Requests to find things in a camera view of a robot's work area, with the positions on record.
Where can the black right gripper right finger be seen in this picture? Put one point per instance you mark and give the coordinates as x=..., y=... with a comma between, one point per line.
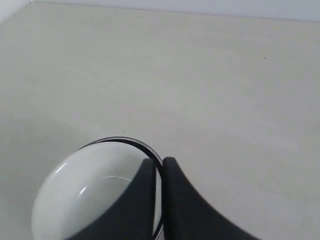
x=187, y=215

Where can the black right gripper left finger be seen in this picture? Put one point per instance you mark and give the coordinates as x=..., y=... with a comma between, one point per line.
x=131, y=217

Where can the white ceramic bowl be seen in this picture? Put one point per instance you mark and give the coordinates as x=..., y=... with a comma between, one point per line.
x=82, y=187

